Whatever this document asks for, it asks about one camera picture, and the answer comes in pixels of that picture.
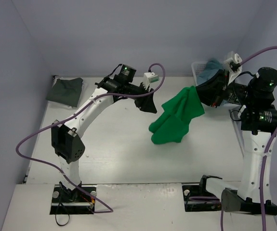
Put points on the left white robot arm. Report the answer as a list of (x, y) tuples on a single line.
[(66, 137)]

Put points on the grey t shirt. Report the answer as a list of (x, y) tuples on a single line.
[(66, 91)]

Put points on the green t shirt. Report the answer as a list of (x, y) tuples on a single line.
[(173, 124)]

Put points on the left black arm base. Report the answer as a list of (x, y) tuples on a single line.
[(65, 203)]

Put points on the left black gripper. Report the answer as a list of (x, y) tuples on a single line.
[(143, 96)]

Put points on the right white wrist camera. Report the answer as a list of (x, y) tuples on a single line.
[(232, 64)]

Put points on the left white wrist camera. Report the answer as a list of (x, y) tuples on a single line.
[(148, 78)]

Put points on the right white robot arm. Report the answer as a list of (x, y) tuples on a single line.
[(258, 118)]

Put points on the teal cloth in basket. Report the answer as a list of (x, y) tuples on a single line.
[(212, 66)]

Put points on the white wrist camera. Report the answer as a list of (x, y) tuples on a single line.
[(148, 78), (232, 64)]

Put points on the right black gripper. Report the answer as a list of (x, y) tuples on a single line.
[(215, 87)]

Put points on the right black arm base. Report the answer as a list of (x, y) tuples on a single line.
[(198, 199)]

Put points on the white plastic basket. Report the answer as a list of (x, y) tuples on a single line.
[(197, 68)]

